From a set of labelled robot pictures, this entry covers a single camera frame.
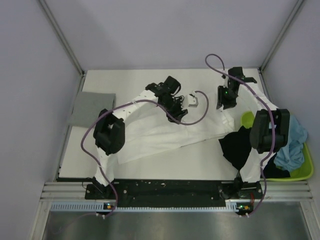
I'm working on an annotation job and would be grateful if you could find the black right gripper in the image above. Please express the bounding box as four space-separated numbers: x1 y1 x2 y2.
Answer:
216 85 237 110

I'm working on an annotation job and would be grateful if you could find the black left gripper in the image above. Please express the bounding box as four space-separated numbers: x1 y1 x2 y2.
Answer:
159 96 187 124

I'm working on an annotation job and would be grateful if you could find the white daisy print t shirt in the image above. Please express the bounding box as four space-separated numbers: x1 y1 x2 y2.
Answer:
117 92 235 165

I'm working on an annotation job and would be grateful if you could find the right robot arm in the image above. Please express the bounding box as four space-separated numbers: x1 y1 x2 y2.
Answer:
216 66 290 199

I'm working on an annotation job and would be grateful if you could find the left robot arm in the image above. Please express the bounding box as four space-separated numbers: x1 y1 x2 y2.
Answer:
93 76 188 168

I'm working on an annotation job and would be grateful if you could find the black t shirt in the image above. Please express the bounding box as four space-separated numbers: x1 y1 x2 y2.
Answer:
219 126 291 179

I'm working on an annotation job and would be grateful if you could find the folded grey t shirt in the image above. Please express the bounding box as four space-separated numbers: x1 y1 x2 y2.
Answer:
68 91 116 128

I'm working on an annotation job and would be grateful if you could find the light blue t shirt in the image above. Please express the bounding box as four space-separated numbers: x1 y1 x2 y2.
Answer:
274 115 308 172

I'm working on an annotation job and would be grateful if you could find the green plastic basket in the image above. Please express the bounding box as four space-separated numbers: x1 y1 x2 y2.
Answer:
240 111 314 182

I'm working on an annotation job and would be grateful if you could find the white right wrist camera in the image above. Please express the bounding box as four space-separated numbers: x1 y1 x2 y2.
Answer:
221 72 229 88

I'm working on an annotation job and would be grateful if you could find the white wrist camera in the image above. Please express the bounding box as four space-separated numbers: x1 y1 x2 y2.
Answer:
221 72 229 88
183 92 199 108

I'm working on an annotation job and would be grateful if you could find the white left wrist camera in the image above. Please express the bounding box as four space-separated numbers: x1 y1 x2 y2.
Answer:
183 92 199 108

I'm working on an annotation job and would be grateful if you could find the right aluminium corner post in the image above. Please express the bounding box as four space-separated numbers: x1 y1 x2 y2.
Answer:
259 0 306 73

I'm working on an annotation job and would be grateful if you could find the aluminium corner post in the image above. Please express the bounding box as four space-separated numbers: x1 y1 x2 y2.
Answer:
36 0 85 76
259 0 306 73

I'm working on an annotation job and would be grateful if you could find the aluminium front frame rail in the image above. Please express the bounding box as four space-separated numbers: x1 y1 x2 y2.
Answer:
40 179 313 202

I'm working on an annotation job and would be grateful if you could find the grey slotted cable duct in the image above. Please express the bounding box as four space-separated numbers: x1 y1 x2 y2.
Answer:
50 202 251 213

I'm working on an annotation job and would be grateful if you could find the left aluminium corner post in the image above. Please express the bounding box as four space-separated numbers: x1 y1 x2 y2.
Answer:
36 0 85 76

